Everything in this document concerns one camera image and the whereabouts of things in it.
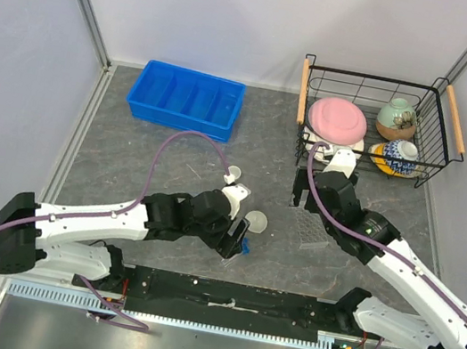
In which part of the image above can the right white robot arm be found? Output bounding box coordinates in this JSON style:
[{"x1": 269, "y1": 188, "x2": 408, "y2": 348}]
[{"x1": 291, "y1": 167, "x2": 467, "y2": 349}]

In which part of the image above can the grey slotted cable duct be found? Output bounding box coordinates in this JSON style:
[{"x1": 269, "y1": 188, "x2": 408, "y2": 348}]
[{"x1": 5, "y1": 277, "x2": 366, "y2": 349}]

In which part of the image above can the white bowl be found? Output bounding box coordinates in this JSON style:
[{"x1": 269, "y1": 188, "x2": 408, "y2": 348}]
[{"x1": 302, "y1": 126, "x2": 365, "y2": 164}]

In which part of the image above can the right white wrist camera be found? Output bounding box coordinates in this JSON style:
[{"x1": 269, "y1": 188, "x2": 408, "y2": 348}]
[{"x1": 323, "y1": 145, "x2": 356, "y2": 178}]

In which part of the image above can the yellow bowl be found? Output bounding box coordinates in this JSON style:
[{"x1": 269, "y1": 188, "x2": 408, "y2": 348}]
[{"x1": 368, "y1": 142, "x2": 403, "y2": 178}]

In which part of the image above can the blue plastic divided bin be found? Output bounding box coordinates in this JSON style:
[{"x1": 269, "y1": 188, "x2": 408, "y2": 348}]
[{"x1": 126, "y1": 60, "x2": 246, "y2": 143}]

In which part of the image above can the green brown ceramic bowl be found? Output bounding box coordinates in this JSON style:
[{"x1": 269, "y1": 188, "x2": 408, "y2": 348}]
[{"x1": 375, "y1": 97, "x2": 417, "y2": 141}]

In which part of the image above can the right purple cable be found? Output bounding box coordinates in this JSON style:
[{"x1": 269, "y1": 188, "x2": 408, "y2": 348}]
[{"x1": 282, "y1": 140, "x2": 467, "y2": 337}]

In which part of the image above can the white evaporating dish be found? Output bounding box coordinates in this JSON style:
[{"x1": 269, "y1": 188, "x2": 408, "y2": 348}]
[{"x1": 245, "y1": 210, "x2": 268, "y2": 234}]

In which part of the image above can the pink plate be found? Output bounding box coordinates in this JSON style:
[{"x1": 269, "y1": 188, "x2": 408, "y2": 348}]
[{"x1": 307, "y1": 97, "x2": 367, "y2": 145}]

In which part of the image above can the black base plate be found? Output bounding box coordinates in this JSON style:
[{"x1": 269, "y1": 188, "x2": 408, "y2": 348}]
[{"x1": 91, "y1": 265, "x2": 363, "y2": 341}]

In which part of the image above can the blue patterned bowl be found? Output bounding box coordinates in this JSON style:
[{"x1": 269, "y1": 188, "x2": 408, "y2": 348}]
[{"x1": 382, "y1": 139, "x2": 419, "y2": 175}]

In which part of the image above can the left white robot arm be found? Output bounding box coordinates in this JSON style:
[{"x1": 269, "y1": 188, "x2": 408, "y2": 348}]
[{"x1": 0, "y1": 184, "x2": 249, "y2": 291}]

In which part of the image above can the clear acrylic tube rack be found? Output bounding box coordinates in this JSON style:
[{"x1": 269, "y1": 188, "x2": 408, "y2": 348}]
[{"x1": 294, "y1": 208, "x2": 329, "y2": 250}]

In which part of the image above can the small white crucible cup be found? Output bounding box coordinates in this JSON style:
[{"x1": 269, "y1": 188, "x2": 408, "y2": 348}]
[{"x1": 224, "y1": 165, "x2": 242, "y2": 183}]

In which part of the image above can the black wire dish basket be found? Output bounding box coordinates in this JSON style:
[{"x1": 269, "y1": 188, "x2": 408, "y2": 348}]
[{"x1": 296, "y1": 54, "x2": 466, "y2": 187}]

